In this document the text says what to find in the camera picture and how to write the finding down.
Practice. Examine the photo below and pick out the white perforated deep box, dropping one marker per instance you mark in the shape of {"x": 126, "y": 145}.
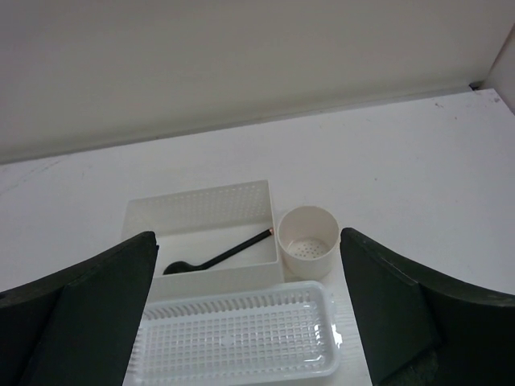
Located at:
{"x": 195, "y": 226}

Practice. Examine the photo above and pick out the white shallow mesh basket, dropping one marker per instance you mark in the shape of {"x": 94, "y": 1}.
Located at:
{"x": 282, "y": 333}

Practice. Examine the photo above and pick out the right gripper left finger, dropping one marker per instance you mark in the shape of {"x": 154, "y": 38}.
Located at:
{"x": 77, "y": 326}

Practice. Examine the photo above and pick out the black spoon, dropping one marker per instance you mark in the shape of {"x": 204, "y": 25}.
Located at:
{"x": 184, "y": 267}

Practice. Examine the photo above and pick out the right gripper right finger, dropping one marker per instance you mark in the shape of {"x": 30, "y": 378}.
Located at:
{"x": 418, "y": 326}

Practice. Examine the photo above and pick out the white round cup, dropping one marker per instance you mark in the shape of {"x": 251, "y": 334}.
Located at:
{"x": 307, "y": 237}

